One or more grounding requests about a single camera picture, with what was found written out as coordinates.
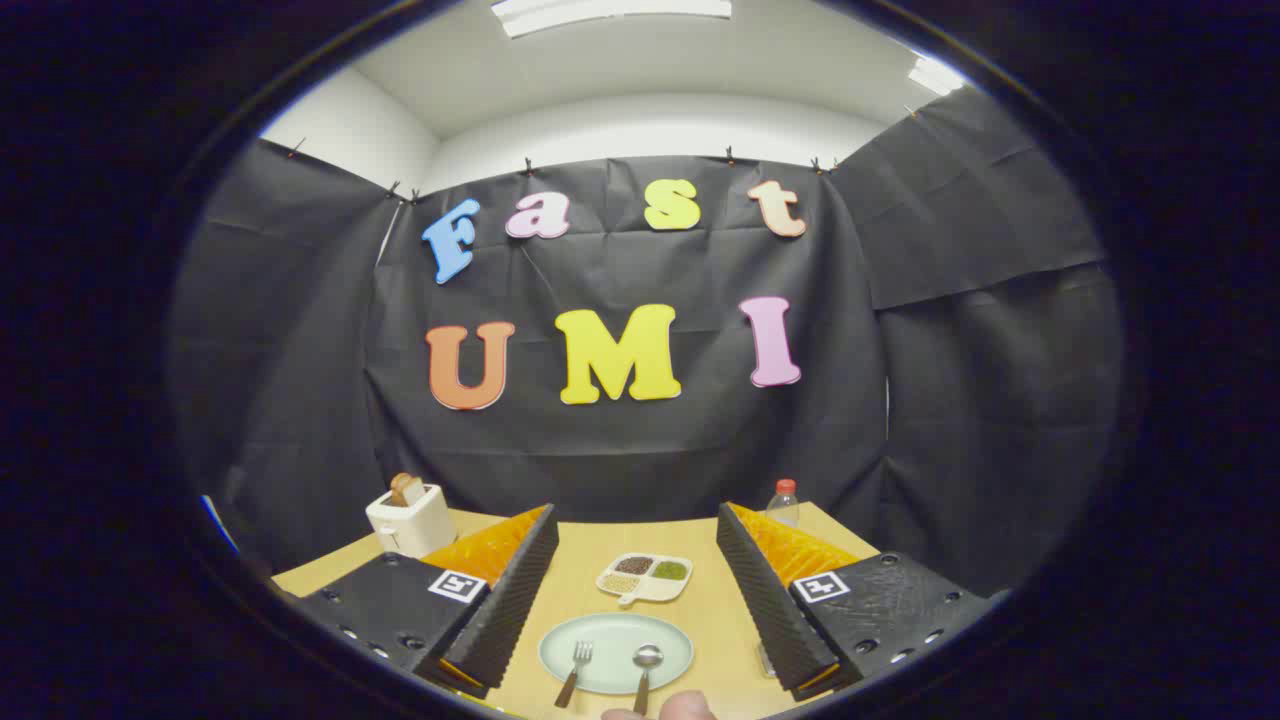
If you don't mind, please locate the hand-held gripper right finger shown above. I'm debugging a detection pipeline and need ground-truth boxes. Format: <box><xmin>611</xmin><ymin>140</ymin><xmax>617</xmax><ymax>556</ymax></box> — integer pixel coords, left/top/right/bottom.
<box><xmin>716</xmin><ymin>502</ymin><xmax>1002</xmax><ymax>701</ymax></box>

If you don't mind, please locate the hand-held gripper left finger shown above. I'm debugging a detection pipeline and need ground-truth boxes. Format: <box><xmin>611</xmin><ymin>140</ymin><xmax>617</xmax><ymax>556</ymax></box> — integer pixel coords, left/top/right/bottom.
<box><xmin>290</xmin><ymin>503</ymin><xmax>561</xmax><ymax>700</ymax></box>

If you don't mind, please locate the wooden-handled metal fork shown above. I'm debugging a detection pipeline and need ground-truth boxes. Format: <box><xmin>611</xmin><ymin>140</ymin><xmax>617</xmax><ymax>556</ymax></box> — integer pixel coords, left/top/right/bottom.
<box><xmin>555</xmin><ymin>641</ymin><xmax>595</xmax><ymax>710</ymax></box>

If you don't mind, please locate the wooden-handled metal spoon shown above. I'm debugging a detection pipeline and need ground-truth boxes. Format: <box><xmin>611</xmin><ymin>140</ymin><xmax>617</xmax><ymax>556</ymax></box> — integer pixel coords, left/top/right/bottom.
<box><xmin>632</xmin><ymin>644</ymin><xmax>665</xmax><ymax>715</ymax></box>

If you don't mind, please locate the pale green round plate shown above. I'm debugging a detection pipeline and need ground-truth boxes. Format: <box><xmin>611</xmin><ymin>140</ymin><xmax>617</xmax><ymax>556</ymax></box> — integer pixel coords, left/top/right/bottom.
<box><xmin>538</xmin><ymin>612</ymin><xmax>695</xmax><ymax>696</ymax></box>

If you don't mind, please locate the white divided bean dish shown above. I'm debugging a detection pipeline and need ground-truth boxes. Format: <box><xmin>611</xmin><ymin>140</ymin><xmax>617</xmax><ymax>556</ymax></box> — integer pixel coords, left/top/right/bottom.
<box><xmin>596</xmin><ymin>552</ymin><xmax>694</xmax><ymax>608</ymax></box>

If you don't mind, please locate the cream white toaster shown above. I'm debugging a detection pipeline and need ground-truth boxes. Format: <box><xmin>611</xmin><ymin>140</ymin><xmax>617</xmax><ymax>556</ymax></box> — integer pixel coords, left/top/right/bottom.
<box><xmin>365</xmin><ymin>483</ymin><xmax>459</xmax><ymax>559</ymax></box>

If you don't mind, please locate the small ceiling light panel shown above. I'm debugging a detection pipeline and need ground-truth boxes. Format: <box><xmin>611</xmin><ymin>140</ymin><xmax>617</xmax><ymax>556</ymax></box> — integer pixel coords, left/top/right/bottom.
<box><xmin>907</xmin><ymin>55</ymin><xmax>967</xmax><ymax>97</ymax></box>

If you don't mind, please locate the long ceiling light panel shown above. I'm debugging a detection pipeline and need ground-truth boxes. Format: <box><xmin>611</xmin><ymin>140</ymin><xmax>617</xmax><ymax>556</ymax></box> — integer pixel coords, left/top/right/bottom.
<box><xmin>490</xmin><ymin>0</ymin><xmax>733</xmax><ymax>40</ymax></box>

